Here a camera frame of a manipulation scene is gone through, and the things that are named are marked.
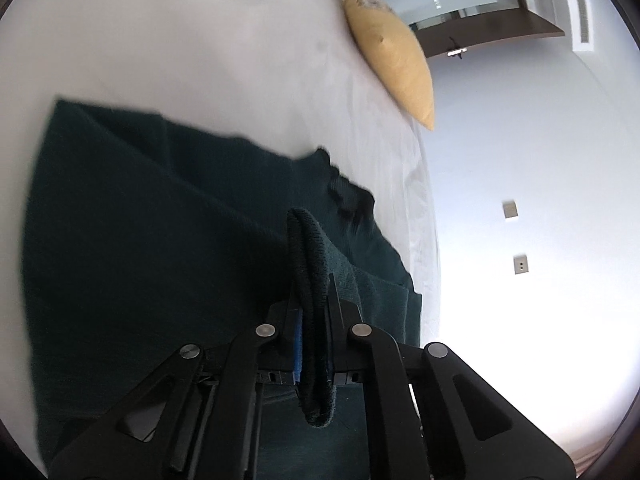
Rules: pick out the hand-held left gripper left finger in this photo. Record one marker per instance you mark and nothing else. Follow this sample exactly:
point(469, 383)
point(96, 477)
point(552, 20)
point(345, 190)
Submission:
point(297, 342)

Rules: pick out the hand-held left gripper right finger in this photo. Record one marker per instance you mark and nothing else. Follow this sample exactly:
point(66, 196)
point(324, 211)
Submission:
point(334, 340)

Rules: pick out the dark green fleece garment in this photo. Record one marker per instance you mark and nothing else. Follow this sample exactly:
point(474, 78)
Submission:
point(150, 240)

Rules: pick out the yellow pillow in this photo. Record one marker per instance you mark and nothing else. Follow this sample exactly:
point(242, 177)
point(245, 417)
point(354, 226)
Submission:
point(395, 55)

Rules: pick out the bed with white sheet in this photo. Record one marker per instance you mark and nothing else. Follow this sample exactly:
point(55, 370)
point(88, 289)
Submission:
point(225, 50)

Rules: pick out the white air vent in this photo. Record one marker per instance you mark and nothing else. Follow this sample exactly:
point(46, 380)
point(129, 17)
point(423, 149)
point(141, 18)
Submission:
point(581, 7)

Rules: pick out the brass wall switch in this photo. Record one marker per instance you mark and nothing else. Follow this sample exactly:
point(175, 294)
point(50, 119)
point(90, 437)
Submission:
point(510, 209)
point(521, 264)

